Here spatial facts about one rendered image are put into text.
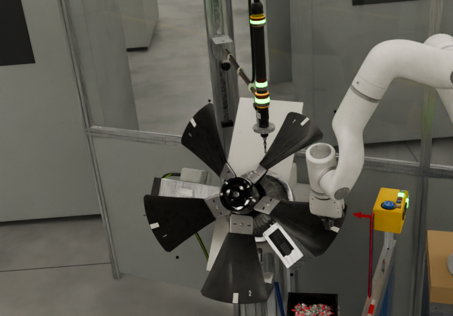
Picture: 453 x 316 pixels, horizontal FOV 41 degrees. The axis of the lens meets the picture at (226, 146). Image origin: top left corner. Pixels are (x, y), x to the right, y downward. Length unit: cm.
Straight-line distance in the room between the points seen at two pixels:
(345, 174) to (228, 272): 58
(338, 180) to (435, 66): 39
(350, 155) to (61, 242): 285
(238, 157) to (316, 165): 69
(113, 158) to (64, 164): 95
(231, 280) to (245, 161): 52
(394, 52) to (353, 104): 17
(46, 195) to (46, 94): 75
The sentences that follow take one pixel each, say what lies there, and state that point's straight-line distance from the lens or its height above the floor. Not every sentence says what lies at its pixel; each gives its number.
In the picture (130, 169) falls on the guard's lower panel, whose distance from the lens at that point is 322.
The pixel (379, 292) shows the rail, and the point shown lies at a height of 86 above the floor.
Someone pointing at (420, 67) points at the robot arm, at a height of 172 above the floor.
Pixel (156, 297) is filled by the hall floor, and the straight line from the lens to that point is 356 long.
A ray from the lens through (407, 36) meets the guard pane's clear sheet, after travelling 246.
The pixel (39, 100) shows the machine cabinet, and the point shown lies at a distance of 399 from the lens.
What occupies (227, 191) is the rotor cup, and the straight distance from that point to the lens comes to 202.
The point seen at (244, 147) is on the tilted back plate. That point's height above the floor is 121.
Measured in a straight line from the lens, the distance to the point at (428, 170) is 265.
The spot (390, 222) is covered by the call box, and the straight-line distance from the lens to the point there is 222.
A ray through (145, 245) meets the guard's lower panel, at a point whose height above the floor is 29.
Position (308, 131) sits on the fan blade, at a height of 139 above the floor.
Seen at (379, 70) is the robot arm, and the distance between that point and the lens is 161.
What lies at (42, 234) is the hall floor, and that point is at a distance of 433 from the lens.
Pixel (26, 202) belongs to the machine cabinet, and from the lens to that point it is 437.
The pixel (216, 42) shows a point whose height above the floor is 157.
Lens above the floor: 225
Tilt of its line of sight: 26 degrees down
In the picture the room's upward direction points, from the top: 5 degrees counter-clockwise
